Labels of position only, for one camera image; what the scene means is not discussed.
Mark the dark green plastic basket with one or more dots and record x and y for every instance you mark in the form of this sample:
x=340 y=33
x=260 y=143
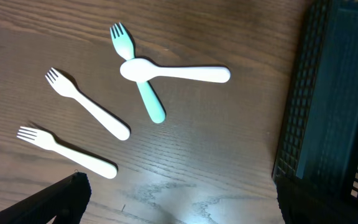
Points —
x=318 y=141

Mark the white plastic fork lower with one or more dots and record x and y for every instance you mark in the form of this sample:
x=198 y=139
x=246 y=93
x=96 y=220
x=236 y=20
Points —
x=46 y=141

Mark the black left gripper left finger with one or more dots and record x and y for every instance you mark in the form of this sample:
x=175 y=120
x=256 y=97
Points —
x=62 y=202

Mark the white plastic fork upper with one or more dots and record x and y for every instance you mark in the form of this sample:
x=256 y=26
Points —
x=64 y=87

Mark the white plastic fork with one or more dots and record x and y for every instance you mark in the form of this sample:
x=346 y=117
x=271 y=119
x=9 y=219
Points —
x=64 y=87
x=46 y=141

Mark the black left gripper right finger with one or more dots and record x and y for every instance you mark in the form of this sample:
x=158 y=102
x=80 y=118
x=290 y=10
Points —
x=301 y=203

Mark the thick white plastic spoon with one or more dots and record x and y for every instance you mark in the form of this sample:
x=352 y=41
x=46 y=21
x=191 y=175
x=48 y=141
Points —
x=143 y=70

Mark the mint green plastic fork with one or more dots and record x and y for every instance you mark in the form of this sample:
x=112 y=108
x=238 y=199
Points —
x=125 y=48

